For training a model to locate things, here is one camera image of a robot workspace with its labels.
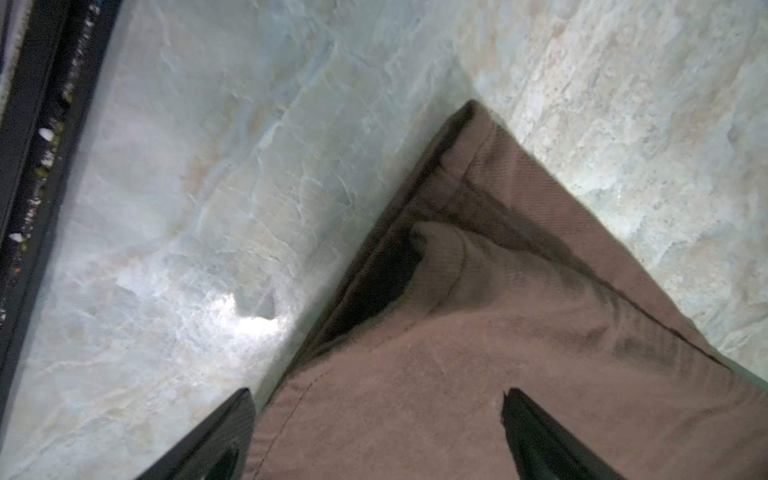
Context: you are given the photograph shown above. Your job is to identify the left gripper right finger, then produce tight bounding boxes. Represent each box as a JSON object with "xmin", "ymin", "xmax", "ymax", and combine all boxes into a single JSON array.
[{"xmin": 501, "ymin": 388, "xmax": 621, "ymax": 480}]

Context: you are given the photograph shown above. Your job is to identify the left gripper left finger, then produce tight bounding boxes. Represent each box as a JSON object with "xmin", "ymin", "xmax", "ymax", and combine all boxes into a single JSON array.
[{"xmin": 138, "ymin": 388, "xmax": 256, "ymax": 480}]

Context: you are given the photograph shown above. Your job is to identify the brown trousers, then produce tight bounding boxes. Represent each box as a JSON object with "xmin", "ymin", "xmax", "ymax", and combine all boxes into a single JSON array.
[{"xmin": 244, "ymin": 101, "xmax": 767, "ymax": 479}]

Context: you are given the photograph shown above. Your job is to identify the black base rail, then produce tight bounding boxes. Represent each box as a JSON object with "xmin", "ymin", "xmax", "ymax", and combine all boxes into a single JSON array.
[{"xmin": 1, "ymin": 1, "xmax": 122, "ymax": 410}]

